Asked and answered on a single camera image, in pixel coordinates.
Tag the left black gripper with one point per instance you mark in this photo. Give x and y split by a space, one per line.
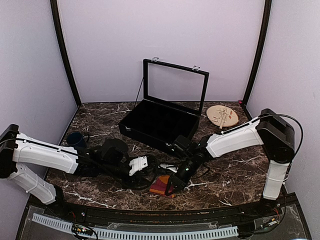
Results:
137 180

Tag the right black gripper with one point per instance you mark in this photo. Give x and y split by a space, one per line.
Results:
179 182

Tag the purple orange striped sock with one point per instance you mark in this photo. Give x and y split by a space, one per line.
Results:
159 186

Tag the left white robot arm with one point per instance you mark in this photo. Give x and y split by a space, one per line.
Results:
111 159

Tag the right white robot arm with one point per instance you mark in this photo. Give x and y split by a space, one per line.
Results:
268 129

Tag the dark blue enamel mug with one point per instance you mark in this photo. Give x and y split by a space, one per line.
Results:
77 139

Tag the black display case box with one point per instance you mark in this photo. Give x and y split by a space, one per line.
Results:
172 103

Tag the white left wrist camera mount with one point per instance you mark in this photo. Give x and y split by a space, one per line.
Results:
138 164

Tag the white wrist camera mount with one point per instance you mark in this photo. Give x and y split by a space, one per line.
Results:
138 164
168 167

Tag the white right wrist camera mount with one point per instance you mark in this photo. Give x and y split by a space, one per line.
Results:
168 167

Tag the white slotted cable duct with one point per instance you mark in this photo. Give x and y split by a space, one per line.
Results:
119 231

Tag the black left frame post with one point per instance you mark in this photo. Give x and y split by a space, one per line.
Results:
63 52

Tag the black frame post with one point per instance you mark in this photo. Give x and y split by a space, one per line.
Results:
258 52
63 52

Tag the black right frame post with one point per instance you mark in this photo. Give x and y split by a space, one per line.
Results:
258 52

